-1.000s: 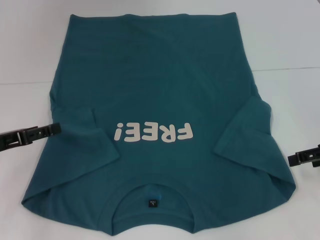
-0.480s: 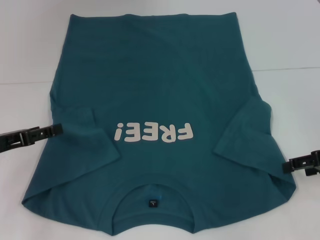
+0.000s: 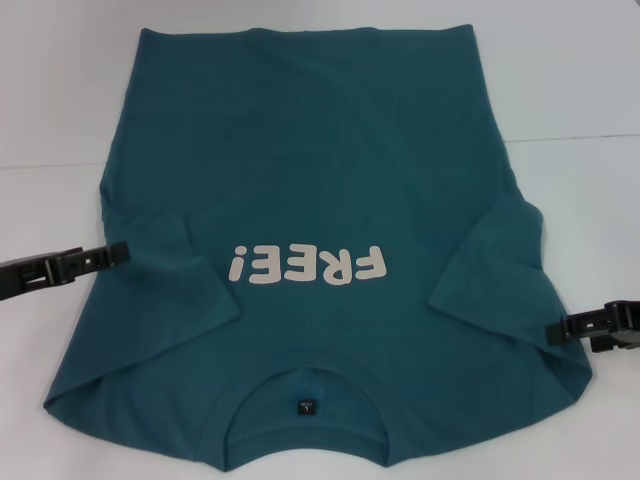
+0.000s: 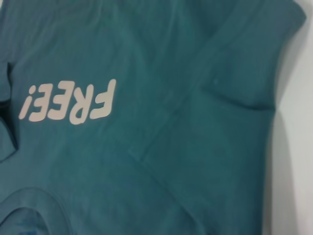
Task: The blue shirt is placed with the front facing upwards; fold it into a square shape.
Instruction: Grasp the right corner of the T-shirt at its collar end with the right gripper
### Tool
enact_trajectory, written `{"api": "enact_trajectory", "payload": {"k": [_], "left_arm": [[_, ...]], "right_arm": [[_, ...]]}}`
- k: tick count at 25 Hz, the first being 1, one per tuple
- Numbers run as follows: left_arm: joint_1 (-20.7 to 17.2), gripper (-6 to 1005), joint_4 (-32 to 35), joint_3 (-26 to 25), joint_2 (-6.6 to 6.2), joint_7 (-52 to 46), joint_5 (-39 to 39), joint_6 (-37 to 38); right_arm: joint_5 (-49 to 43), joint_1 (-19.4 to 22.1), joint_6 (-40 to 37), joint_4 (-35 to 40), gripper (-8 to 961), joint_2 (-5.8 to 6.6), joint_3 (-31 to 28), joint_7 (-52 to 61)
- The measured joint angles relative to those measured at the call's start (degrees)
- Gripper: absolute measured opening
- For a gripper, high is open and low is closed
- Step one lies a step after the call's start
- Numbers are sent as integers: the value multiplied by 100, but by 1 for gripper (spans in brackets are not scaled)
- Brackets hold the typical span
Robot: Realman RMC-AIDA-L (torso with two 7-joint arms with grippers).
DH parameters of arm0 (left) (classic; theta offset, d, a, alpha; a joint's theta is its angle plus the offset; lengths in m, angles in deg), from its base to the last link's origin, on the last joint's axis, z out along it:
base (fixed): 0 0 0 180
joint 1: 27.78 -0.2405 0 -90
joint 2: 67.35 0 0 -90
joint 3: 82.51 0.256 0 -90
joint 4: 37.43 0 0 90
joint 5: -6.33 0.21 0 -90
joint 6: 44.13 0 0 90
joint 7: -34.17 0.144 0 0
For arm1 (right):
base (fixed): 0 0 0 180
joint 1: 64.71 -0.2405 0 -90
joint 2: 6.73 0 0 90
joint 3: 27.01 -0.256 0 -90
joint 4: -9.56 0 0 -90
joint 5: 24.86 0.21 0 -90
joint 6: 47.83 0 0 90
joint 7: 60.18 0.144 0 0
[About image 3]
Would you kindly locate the teal t-shirt with FREE print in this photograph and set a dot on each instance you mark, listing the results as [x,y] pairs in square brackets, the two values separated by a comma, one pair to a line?
[310,165]

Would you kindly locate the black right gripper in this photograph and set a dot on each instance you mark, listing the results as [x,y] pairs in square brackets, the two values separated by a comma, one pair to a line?
[631,325]

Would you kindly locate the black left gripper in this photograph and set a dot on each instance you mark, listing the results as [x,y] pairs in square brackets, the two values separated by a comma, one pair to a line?
[22,275]

